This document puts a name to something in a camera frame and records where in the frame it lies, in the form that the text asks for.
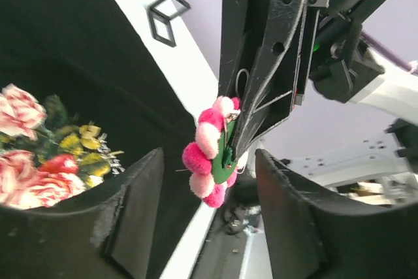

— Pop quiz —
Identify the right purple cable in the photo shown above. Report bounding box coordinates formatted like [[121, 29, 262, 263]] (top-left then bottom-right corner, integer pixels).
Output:
[[361, 30, 418, 74]]

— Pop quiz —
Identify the black floral print t-shirt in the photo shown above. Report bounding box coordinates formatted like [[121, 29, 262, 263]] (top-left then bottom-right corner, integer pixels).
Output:
[[1, 0, 199, 278]]

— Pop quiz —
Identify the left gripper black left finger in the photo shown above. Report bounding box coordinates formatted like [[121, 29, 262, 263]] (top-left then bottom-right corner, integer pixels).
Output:
[[1, 148, 164, 278]]

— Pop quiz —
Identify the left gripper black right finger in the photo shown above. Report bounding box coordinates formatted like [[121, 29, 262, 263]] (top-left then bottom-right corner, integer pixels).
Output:
[[256, 150, 417, 278]]

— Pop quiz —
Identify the small black frame stand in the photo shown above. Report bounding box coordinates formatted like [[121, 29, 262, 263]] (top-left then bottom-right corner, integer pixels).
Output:
[[147, 0, 191, 48]]

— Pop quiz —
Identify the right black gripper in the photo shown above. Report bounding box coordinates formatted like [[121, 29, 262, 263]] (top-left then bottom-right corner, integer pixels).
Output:
[[218, 0, 329, 158]]

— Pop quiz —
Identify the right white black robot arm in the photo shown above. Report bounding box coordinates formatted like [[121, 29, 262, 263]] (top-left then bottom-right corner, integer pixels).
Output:
[[216, 0, 417, 186]]

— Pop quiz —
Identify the pink flower brooch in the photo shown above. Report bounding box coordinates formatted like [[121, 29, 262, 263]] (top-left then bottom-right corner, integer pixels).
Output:
[[182, 86, 248, 208]]

